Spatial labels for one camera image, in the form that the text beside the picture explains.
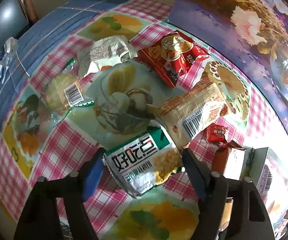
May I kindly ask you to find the cream snack packet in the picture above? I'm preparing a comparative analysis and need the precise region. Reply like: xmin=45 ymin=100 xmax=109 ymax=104
xmin=146 ymin=82 xmax=228 ymax=150

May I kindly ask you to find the pale yellow snack block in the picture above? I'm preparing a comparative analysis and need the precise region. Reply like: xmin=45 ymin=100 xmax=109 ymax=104
xmin=220 ymin=197 xmax=234 ymax=230

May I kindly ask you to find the silver white snack packet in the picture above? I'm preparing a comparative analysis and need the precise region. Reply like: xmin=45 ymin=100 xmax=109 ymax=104
xmin=76 ymin=35 xmax=138 ymax=78

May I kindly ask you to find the clear round cracker packet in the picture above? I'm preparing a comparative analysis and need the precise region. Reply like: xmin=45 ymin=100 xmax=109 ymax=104
xmin=45 ymin=59 xmax=94 ymax=120

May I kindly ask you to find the floral painting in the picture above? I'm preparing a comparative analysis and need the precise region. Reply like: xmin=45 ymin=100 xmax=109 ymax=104
xmin=169 ymin=0 xmax=288 ymax=148

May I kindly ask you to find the brown wooden board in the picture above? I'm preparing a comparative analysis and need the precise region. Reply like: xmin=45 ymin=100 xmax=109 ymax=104
xmin=19 ymin=0 xmax=39 ymax=23

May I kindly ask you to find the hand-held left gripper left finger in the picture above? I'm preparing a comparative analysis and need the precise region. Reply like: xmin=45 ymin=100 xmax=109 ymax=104
xmin=14 ymin=147 xmax=107 ymax=240

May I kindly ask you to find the white tray with teal rim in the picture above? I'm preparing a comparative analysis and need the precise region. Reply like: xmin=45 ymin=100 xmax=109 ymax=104
xmin=244 ymin=147 xmax=288 ymax=230

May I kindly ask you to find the green white snack packet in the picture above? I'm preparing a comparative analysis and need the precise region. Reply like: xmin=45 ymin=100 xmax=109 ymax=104
xmin=103 ymin=120 xmax=184 ymax=199

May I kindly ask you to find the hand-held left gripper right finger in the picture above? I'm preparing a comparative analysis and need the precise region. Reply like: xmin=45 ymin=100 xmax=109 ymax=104
xmin=181 ymin=148 xmax=276 ymax=240

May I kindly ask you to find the small red candy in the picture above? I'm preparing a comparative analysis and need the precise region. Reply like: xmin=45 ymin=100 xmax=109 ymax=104
xmin=206 ymin=124 xmax=228 ymax=144

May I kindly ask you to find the blue plaid cloth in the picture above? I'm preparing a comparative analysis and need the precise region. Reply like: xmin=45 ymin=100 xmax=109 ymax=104
xmin=0 ymin=0 xmax=134 ymax=155

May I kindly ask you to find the dark red snack packet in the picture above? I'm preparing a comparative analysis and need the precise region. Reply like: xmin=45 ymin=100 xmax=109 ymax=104
xmin=212 ymin=140 xmax=248 ymax=180

